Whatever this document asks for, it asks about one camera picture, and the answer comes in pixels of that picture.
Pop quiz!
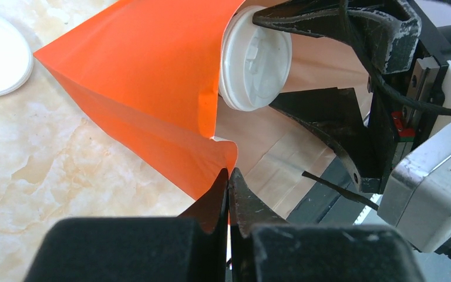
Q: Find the orange paper bag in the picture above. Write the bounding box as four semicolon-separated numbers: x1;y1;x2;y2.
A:
33;0;451;221

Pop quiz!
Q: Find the white plastic cup lid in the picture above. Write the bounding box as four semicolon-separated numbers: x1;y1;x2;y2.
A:
218;5;292;112

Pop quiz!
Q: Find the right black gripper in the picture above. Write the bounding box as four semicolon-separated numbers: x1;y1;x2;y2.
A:
253;1;451;194

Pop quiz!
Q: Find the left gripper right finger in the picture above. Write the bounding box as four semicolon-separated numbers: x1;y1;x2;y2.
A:
228;169;425;281

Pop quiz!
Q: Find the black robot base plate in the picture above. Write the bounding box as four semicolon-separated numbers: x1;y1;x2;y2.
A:
287;158;373;224

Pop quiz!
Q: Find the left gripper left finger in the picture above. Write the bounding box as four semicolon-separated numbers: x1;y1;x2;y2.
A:
25;169;229;281

